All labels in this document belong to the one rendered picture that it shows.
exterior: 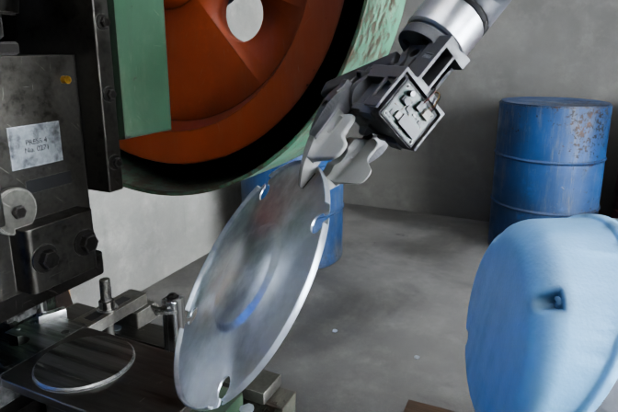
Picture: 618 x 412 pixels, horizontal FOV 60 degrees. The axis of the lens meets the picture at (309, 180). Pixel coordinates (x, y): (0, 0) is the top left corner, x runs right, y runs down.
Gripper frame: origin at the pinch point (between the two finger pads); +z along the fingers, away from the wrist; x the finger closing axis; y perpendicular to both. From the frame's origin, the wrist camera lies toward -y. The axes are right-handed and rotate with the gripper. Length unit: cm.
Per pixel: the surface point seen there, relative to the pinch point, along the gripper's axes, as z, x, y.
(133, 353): 30.5, 5.4, -16.7
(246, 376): 18.5, 2.4, 9.9
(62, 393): 37.1, -0.5, -12.5
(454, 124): -134, 189, -232
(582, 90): -185, 204, -172
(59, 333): 36.9, -0.4, -27.7
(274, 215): 5.1, 1.6, -3.9
